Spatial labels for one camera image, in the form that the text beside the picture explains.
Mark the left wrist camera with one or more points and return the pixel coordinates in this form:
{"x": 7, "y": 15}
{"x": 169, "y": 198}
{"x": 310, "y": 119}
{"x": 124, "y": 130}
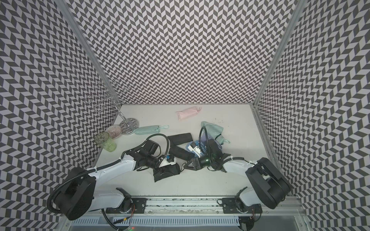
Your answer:
{"x": 168, "y": 160}

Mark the green drinking glass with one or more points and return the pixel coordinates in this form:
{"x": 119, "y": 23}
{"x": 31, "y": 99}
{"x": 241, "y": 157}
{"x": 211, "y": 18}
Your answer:
{"x": 104, "y": 140}

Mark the ribbed glass bowl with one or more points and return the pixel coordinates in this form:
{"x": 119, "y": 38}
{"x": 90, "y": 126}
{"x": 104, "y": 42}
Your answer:
{"x": 114, "y": 131}

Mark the wire glass rack stand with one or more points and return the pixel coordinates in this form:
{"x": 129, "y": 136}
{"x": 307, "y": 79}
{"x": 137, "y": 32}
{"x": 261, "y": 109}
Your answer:
{"x": 104, "y": 98}

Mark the blue sleeved umbrella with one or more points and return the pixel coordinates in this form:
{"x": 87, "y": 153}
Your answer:
{"x": 197, "y": 143}

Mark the mint green sleeved umbrella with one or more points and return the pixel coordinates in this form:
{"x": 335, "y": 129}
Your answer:
{"x": 215, "y": 131}

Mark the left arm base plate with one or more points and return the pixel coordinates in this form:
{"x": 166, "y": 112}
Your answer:
{"x": 135, "y": 205}

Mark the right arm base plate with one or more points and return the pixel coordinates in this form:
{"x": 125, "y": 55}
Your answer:
{"x": 235, "y": 206}

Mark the lavender sleeve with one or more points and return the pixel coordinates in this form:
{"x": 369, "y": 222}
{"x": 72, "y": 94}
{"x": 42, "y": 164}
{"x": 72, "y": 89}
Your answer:
{"x": 209, "y": 138}

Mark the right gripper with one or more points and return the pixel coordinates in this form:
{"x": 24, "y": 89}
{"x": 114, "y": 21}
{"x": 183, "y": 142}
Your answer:
{"x": 196, "y": 164}

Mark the black sleeved umbrella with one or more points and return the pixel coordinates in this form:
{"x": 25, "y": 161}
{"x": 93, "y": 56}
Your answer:
{"x": 181, "y": 153}
{"x": 165, "y": 172}

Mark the mint umbrella at back left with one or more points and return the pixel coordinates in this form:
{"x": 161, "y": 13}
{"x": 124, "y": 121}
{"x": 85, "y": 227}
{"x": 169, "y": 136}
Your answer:
{"x": 150, "y": 129}

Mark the black sleeve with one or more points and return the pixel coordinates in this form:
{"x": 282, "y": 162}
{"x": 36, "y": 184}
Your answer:
{"x": 179, "y": 139}

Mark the pink sleeved umbrella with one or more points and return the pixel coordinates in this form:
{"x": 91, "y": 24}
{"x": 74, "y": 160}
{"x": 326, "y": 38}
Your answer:
{"x": 187, "y": 113}

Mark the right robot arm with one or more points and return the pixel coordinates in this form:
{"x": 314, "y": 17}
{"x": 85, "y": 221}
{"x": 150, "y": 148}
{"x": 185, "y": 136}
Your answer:
{"x": 269, "y": 186}

